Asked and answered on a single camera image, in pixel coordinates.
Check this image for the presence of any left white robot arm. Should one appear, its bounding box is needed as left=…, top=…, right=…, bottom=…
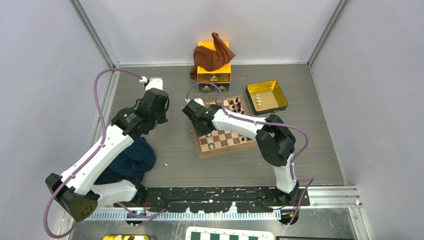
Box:
left=45, top=77, right=169, bottom=222

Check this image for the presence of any dark blue cloth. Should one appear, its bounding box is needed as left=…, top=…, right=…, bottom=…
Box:
left=94, top=137, right=156, bottom=185

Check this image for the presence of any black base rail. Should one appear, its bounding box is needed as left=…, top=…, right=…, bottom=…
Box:
left=124, top=186, right=310, bottom=214

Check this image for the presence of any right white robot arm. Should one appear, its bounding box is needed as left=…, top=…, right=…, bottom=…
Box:
left=182, top=98, right=298, bottom=206

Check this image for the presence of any brown cloth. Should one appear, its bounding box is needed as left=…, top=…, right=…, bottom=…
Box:
left=189, top=32, right=236, bottom=80

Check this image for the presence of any green white chess mat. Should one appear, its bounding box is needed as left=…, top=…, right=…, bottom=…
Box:
left=185, top=226, right=276, bottom=240

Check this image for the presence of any yellow metal tray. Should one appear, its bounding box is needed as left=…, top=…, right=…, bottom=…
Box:
left=245, top=80, right=288, bottom=116

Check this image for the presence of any yellow drawer box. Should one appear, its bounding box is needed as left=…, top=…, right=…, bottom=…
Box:
left=197, top=41, right=232, bottom=93

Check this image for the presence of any wooden chess board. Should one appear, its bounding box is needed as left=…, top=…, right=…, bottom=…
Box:
left=192, top=95, right=258, bottom=158

